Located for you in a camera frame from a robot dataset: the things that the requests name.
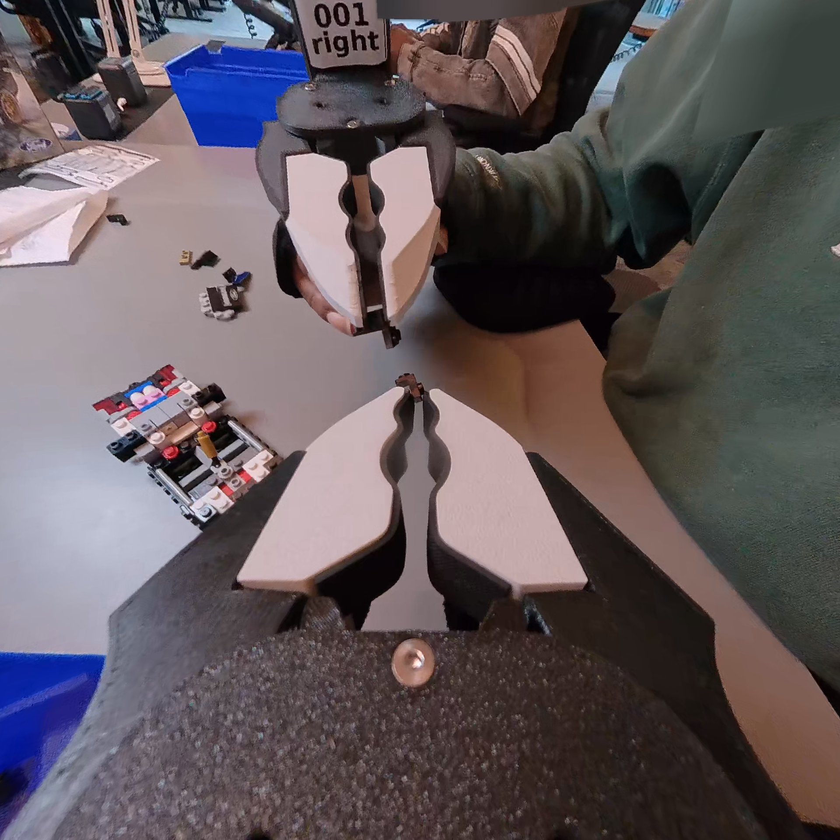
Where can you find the person's right forearm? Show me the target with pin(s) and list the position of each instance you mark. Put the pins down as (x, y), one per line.
(551, 197)

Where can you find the person's right hand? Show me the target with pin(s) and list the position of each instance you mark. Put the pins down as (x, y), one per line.
(319, 299)

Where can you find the white numbered paper bag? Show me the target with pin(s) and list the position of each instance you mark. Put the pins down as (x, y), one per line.
(46, 223)

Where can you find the black office chair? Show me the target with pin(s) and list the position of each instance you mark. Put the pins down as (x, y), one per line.
(601, 53)

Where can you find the small black clip brick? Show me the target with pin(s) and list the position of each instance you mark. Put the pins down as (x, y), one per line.
(206, 260)

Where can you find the large blue plastic bin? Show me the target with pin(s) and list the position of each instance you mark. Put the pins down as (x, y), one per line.
(40, 709)

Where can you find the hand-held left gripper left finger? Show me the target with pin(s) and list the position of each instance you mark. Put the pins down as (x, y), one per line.
(322, 519)

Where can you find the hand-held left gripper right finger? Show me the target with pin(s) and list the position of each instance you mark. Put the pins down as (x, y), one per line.
(512, 519)

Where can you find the small blue brick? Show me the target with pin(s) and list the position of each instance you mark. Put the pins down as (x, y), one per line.
(238, 277)

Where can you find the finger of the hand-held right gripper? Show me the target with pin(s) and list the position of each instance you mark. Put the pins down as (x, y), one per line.
(410, 223)
(315, 217)

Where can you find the brick car model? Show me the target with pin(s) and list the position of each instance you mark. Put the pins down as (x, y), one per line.
(184, 440)

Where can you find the toy car set box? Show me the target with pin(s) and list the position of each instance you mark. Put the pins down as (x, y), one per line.
(20, 105)

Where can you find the tiny dark brick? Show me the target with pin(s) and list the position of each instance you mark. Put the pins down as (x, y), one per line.
(390, 335)

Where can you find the small blue bin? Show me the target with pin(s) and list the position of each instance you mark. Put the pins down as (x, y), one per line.
(230, 92)

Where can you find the black brick axle assembly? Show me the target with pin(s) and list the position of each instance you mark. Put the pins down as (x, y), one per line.
(219, 302)

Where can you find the person's torso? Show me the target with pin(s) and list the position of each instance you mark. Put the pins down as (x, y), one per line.
(735, 394)

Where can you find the small black box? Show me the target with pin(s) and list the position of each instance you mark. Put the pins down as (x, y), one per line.
(92, 112)
(125, 79)

